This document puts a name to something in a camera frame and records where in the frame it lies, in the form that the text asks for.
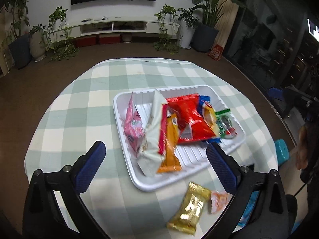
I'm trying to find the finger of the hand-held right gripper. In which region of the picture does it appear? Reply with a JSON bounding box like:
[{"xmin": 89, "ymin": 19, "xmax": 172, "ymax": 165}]
[
  {"xmin": 282, "ymin": 86, "xmax": 314, "ymax": 120},
  {"xmin": 269, "ymin": 88, "xmax": 285, "ymax": 103}
]

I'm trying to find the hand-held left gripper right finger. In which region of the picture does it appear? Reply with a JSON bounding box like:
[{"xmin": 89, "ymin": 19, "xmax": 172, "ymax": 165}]
[{"xmin": 202, "ymin": 142, "xmax": 291, "ymax": 239}]

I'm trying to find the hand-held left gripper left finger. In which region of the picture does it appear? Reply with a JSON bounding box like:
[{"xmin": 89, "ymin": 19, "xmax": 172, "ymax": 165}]
[{"xmin": 22, "ymin": 141, "xmax": 110, "ymax": 239}]

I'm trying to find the white plastic tray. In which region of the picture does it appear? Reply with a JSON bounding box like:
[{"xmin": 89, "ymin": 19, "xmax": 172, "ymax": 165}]
[{"xmin": 113, "ymin": 85, "xmax": 247, "ymax": 193}]

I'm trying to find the small orange white packet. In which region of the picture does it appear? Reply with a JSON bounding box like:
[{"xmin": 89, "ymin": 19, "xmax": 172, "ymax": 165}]
[{"xmin": 208, "ymin": 190, "xmax": 232, "ymax": 215}]

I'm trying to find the green seed packet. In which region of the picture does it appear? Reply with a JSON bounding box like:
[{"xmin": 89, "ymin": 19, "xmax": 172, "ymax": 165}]
[{"xmin": 215, "ymin": 108, "xmax": 238, "ymax": 139}]

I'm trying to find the gold snack packet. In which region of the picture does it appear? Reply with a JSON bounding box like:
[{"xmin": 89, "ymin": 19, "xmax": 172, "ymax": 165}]
[{"xmin": 166, "ymin": 182, "xmax": 212, "ymax": 236}]

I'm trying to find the blue yellow snack bar packet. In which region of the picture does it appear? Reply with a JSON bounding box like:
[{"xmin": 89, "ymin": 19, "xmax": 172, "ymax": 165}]
[{"xmin": 198, "ymin": 95, "xmax": 221, "ymax": 142}]

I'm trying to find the orange snack packet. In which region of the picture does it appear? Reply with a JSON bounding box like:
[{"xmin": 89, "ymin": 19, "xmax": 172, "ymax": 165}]
[{"xmin": 157, "ymin": 113, "xmax": 182, "ymax": 174}]

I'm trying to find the large red snack bag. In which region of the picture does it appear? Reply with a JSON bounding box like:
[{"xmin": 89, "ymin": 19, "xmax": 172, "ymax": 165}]
[{"xmin": 166, "ymin": 93, "xmax": 217, "ymax": 145}]

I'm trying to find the pink snack packet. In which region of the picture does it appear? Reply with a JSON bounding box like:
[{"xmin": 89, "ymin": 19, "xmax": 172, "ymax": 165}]
[{"xmin": 124, "ymin": 93, "xmax": 146, "ymax": 157}]

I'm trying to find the white snack packet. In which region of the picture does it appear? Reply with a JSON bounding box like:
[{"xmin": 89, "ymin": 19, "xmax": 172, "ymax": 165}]
[{"xmin": 137, "ymin": 90, "xmax": 168, "ymax": 177}]

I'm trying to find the small red snack packet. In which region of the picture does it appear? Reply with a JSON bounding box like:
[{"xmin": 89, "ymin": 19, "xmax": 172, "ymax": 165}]
[{"xmin": 158, "ymin": 105, "xmax": 168, "ymax": 155}]

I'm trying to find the person's right hand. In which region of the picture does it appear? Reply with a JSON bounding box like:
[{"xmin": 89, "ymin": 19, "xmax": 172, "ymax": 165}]
[{"xmin": 295, "ymin": 124, "xmax": 312, "ymax": 172}]

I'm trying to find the teal plastic stool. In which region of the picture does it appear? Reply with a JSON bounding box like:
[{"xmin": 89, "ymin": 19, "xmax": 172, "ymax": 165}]
[{"xmin": 274, "ymin": 139, "xmax": 289, "ymax": 166}]

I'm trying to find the glass sliding door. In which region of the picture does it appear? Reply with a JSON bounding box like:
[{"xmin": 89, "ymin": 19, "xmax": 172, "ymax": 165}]
[{"xmin": 223, "ymin": 0, "xmax": 319, "ymax": 120}]

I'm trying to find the green white checkered tablecloth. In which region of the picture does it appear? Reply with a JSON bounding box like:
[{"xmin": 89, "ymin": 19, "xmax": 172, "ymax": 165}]
[{"xmin": 24, "ymin": 58, "xmax": 279, "ymax": 239}]

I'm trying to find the red paper bag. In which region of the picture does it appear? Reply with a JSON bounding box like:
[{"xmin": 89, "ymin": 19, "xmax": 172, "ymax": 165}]
[{"xmin": 209, "ymin": 44, "xmax": 224, "ymax": 61}]

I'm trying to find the large leafed plant dark pot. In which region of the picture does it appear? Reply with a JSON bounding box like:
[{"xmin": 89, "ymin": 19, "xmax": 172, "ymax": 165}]
[{"xmin": 187, "ymin": 0, "xmax": 247, "ymax": 53}]

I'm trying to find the beige curtain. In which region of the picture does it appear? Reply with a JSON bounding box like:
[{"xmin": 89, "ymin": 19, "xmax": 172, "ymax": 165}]
[{"xmin": 214, "ymin": 0, "xmax": 246, "ymax": 53}]

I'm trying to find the bushy plant white pot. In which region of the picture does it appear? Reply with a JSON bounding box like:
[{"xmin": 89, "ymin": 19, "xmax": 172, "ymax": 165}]
[{"xmin": 178, "ymin": 7, "xmax": 200, "ymax": 50}]

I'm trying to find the trailing pothos plant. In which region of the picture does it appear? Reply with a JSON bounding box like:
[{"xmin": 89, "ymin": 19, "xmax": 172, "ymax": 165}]
[{"xmin": 45, "ymin": 6, "xmax": 80, "ymax": 61}]

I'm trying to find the red storage box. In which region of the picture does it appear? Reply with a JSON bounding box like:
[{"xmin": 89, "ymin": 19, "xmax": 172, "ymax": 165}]
[
  {"xmin": 75, "ymin": 36, "xmax": 97, "ymax": 48},
  {"xmin": 98, "ymin": 33, "xmax": 121, "ymax": 45}
]

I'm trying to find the small plant ribbed white pot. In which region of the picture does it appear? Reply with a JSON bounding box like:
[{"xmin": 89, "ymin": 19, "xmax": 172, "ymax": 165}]
[{"xmin": 29, "ymin": 24, "xmax": 48, "ymax": 62}]

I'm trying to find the tall tree plant dark pot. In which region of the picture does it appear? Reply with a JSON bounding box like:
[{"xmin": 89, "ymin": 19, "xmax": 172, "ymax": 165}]
[{"xmin": 0, "ymin": 0, "xmax": 33, "ymax": 70}]

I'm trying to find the pothos plant on stand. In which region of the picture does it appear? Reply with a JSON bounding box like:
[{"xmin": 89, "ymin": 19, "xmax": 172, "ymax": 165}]
[{"xmin": 153, "ymin": 4, "xmax": 181, "ymax": 55}]

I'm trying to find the white television console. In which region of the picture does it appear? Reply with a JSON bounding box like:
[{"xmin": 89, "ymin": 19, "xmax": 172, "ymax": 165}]
[{"xmin": 48, "ymin": 17, "xmax": 181, "ymax": 36}]

